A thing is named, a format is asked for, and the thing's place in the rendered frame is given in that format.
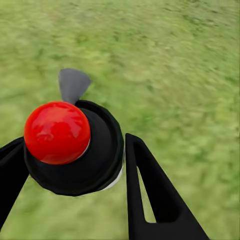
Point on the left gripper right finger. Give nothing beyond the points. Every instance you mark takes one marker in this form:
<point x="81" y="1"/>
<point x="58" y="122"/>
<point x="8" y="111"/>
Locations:
<point x="174" y="220"/>

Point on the pesticide atomizer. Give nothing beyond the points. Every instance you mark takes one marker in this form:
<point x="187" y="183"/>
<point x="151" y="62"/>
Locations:
<point x="73" y="147"/>

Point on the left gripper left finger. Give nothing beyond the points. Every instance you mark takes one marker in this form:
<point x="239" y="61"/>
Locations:
<point x="13" y="174"/>

